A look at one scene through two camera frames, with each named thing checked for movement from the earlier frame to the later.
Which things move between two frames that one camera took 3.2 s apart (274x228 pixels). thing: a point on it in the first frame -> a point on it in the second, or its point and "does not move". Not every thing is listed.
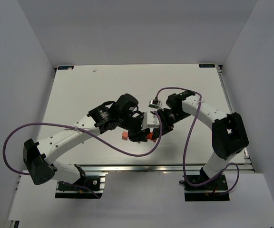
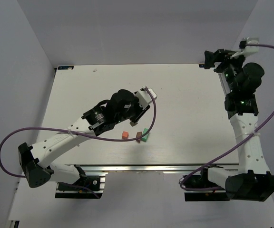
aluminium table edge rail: x=142 y=167 does not move
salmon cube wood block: x=124 y=135 does not move
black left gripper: x=135 y=132 -> x=141 y=113
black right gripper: x=161 y=124 -> x=220 y=60
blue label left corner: x=65 y=67 does not move
